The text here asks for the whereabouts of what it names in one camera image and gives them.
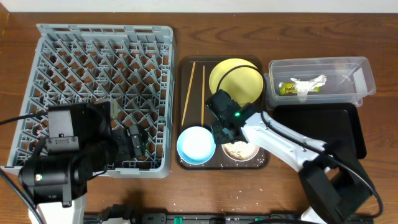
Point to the clear plastic waste bin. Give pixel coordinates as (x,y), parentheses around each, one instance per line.
(348,80)

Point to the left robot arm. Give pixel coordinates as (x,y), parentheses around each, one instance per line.
(80,146)

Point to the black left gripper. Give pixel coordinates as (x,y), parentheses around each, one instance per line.
(125,144)

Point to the dark brown serving tray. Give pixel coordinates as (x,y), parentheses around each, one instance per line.
(193,86)

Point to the black waste bin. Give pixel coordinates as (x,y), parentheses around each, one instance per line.
(336,123)

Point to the pink bowl with rice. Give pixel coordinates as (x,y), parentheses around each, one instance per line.
(240,151)

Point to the white tissue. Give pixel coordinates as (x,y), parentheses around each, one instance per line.
(318,81)

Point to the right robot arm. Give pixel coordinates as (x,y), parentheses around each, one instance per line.
(333,180)

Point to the blue bowl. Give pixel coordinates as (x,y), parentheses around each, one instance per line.
(196,145)

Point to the wooden chopstick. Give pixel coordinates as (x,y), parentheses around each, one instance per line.
(203,97)
(188,93)

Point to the grey plastic dish rack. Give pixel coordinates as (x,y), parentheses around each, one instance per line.
(77,63)

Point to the yellow round plate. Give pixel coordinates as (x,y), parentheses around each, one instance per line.
(244,85)

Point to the green yellow snack wrapper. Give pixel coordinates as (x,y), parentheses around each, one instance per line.
(286,88)

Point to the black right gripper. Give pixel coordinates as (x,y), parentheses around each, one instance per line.
(222,133)

